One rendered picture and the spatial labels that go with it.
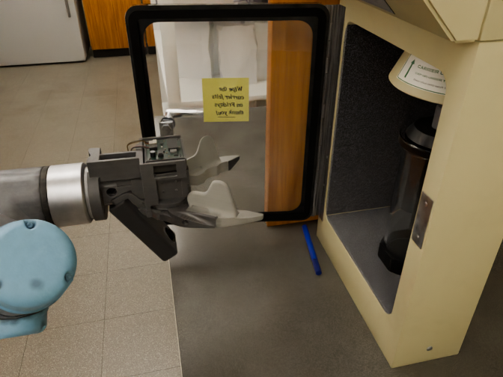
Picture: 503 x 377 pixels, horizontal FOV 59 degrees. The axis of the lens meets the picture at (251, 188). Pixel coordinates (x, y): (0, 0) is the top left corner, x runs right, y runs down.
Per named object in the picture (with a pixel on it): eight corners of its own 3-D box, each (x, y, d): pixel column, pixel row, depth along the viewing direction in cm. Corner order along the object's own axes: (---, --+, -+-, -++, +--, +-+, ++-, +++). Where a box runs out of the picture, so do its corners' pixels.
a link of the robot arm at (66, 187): (58, 239, 53) (66, 202, 60) (98, 234, 54) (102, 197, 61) (43, 185, 49) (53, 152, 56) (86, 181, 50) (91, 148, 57)
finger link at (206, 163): (239, 128, 63) (190, 151, 57) (239, 165, 66) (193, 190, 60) (223, 122, 65) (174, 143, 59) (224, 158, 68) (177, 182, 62)
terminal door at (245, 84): (311, 220, 88) (331, 3, 66) (154, 225, 87) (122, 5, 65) (311, 218, 89) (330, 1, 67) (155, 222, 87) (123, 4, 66)
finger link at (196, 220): (209, 224, 51) (145, 206, 54) (210, 235, 52) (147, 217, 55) (227, 203, 55) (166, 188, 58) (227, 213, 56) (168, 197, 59)
